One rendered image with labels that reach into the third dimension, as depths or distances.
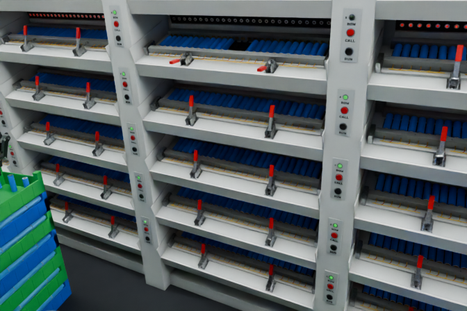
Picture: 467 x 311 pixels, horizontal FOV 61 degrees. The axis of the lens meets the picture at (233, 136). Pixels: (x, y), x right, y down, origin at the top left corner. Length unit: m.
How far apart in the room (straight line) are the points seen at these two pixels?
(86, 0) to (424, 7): 0.96
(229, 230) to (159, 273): 0.42
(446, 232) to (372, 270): 0.25
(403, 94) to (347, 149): 0.20
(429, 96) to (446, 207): 0.33
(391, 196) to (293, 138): 0.31
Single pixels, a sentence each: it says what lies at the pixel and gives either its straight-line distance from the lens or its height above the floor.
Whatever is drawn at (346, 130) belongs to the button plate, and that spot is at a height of 0.80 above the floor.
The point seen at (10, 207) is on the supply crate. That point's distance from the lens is 1.48.
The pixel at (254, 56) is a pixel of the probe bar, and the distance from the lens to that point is 1.12.
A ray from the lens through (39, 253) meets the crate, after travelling 1.63.
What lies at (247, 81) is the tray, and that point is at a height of 0.90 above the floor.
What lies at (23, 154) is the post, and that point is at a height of 0.47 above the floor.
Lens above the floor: 1.19
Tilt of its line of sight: 23 degrees down
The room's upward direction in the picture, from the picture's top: 2 degrees counter-clockwise
